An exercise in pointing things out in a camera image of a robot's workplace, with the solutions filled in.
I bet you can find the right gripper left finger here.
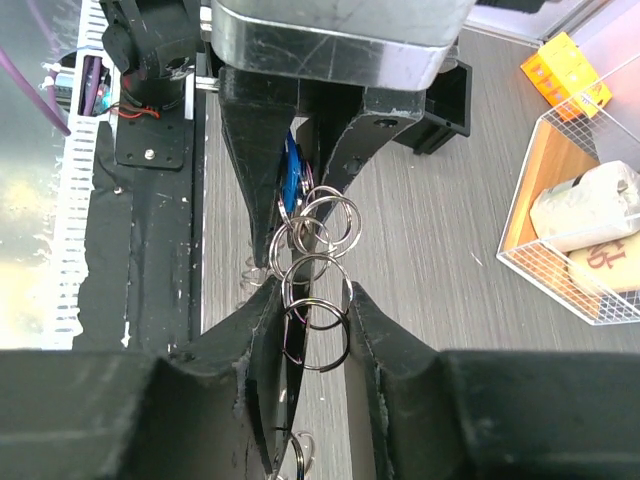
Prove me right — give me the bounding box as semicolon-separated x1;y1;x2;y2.
1;279;294;479

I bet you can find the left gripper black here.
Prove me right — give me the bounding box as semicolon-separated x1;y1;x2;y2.
218;66;425;268

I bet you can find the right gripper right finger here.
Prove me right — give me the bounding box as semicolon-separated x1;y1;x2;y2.
344;283;639;479

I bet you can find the blue tagged key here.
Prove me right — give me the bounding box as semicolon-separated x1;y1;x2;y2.
281;131;304;215

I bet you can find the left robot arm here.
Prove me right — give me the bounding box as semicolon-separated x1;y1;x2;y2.
101;1;432;267

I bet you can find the black plastic bin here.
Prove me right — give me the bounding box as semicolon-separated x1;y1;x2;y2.
393;62;473;155

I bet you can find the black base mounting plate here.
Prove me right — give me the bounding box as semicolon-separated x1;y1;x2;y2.
72;94;206;356

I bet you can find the cream lotion bottle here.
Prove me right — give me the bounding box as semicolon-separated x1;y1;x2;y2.
568;233;639;294

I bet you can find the orange plastic crate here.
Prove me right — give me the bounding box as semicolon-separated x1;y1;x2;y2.
520;32;613;122

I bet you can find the white toilet paper roll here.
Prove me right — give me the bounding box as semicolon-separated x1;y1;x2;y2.
530;160;639;253

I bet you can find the white slotted cable duct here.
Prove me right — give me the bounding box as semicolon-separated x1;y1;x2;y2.
40;1;107;350

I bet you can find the white wire shelf rack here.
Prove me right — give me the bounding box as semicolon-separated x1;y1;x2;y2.
497;58;639;326

